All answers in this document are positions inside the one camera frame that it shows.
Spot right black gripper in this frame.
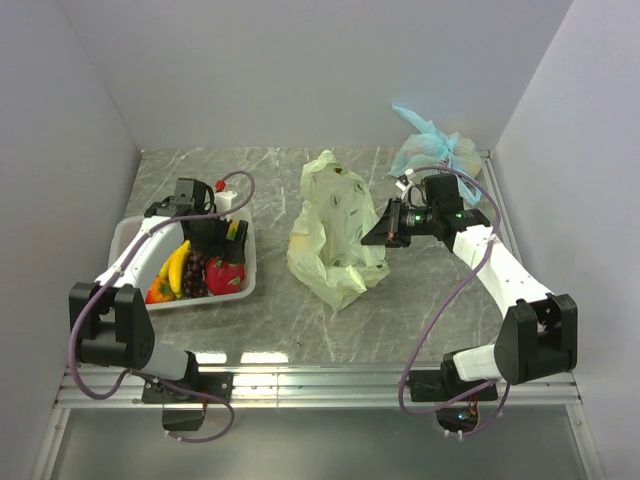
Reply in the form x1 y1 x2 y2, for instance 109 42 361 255
362 197 439 248

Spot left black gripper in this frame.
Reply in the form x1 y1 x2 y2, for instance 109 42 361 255
189 209 248 265

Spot pink fake dragon fruit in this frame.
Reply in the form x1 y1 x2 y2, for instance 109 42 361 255
205 258 246 296

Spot dark purple fake grapes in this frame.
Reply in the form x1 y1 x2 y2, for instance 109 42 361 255
181 251 209 299

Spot light green plastic bag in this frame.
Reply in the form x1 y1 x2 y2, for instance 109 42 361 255
287 150 390 312

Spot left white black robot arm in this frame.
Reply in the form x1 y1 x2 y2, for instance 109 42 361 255
68 178 254 402

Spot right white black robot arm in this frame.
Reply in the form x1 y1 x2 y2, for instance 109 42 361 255
361 167 578 400

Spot yellow fake banana bunch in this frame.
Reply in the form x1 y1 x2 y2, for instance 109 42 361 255
158 240 191 300

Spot orange fake persimmon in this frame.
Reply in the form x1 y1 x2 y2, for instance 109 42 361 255
145 276 175 304

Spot tied blue plastic bag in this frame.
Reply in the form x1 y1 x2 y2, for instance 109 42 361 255
389 104 482 179

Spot white plastic basket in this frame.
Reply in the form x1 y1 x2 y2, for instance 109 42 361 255
108 208 257 311

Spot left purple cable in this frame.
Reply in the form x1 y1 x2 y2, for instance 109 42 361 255
69 169 256 444

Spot purple cable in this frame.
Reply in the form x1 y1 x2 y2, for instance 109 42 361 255
397 166 511 436
69 169 256 444

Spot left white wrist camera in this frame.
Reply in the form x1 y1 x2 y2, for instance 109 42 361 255
213 180 237 213

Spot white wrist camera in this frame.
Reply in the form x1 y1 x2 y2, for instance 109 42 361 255
395 174 413 201
213 180 237 213

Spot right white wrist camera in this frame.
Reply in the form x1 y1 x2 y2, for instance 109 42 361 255
395 174 413 201

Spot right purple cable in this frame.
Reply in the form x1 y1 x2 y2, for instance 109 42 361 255
397 166 511 436

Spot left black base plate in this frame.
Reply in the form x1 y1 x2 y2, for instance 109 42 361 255
141 372 233 405

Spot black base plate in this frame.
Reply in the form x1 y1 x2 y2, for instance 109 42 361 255
407 370 482 403
141 372 233 405

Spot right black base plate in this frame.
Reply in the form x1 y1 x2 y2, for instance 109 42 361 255
407 370 482 403

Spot aluminium mounting rail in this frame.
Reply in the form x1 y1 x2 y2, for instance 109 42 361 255
54 363 582 409

